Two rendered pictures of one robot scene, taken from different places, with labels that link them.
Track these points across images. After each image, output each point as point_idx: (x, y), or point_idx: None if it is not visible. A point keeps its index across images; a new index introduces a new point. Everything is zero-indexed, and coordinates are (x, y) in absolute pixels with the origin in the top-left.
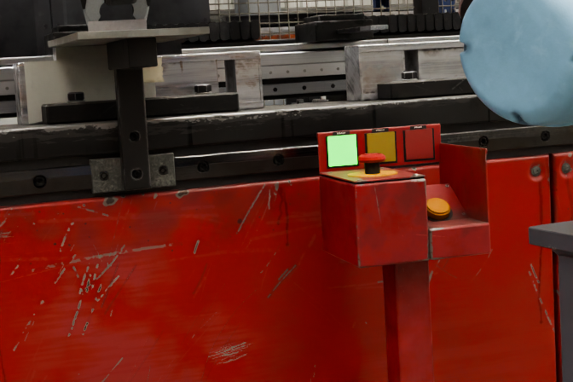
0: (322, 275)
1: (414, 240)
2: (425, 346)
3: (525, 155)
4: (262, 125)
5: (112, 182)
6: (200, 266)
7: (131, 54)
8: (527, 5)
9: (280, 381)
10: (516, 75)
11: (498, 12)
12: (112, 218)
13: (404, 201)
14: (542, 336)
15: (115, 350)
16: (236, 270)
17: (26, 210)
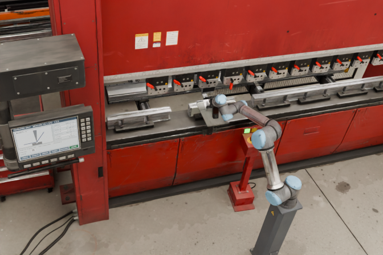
0: (237, 141)
1: (255, 153)
2: (253, 161)
3: (281, 120)
4: (233, 122)
5: (205, 132)
6: (217, 142)
7: (215, 126)
8: (273, 197)
9: (226, 155)
10: (270, 200)
11: (270, 195)
12: (204, 137)
13: (255, 149)
14: (275, 145)
15: (200, 153)
16: (223, 142)
17: (190, 137)
